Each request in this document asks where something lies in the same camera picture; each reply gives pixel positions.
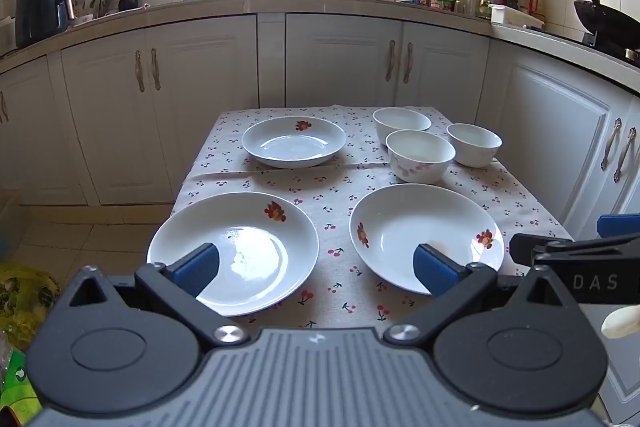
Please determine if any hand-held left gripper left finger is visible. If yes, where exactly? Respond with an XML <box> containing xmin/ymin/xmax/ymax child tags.
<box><xmin>56</xmin><ymin>243</ymin><xmax>252</xmax><ymax>352</ymax></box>

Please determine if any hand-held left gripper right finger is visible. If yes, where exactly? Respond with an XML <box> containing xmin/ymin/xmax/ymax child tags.
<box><xmin>382</xmin><ymin>243</ymin><xmax>577</xmax><ymax>352</ymax></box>

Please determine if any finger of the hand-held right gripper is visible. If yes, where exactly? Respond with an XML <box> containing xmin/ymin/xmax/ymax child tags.
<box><xmin>510</xmin><ymin>232</ymin><xmax>571</xmax><ymax>265</ymax></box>
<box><xmin>597</xmin><ymin>214</ymin><xmax>640</xmax><ymax>239</ymax></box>

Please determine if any white fruit-print plate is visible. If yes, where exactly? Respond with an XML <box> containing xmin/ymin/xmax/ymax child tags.
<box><xmin>348</xmin><ymin>183</ymin><xmax>505</xmax><ymax>296</ymax></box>
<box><xmin>241</xmin><ymin>116</ymin><xmax>347</xmax><ymax>168</ymax></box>
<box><xmin>146</xmin><ymin>192</ymin><xmax>320</xmax><ymax>318</ymax></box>

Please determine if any white floral bowl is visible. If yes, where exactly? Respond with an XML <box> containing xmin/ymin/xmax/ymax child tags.
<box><xmin>446</xmin><ymin>123</ymin><xmax>503</xmax><ymax>168</ymax></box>
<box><xmin>385</xmin><ymin>129</ymin><xmax>457</xmax><ymax>184</ymax></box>
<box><xmin>372</xmin><ymin>107</ymin><xmax>432</xmax><ymax>146</ymax></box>

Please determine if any person's right hand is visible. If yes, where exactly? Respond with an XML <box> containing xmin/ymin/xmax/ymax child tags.
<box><xmin>602</xmin><ymin>305</ymin><xmax>640</xmax><ymax>339</ymax></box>

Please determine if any cherry-print tablecloth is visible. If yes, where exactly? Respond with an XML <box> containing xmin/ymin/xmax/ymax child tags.
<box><xmin>170</xmin><ymin>104</ymin><xmax>576</xmax><ymax>330</ymax></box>

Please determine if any yellow plastic bag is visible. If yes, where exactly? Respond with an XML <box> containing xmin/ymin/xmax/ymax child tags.
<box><xmin>0</xmin><ymin>263</ymin><xmax>61</xmax><ymax>358</ymax></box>

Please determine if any black wok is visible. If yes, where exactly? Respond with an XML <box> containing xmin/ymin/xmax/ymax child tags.
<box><xmin>572</xmin><ymin>0</ymin><xmax>640</xmax><ymax>48</ymax></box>

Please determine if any green tissue pack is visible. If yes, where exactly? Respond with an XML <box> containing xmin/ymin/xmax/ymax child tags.
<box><xmin>0</xmin><ymin>349</ymin><xmax>40</xmax><ymax>427</ymax></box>

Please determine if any white plastic tray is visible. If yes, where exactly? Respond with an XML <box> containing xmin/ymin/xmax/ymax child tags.
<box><xmin>488</xmin><ymin>3</ymin><xmax>546</xmax><ymax>29</ymax></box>

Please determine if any black air fryer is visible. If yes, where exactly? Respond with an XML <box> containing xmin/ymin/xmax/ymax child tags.
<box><xmin>14</xmin><ymin>0</ymin><xmax>69</xmax><ymax>49</ymax></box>

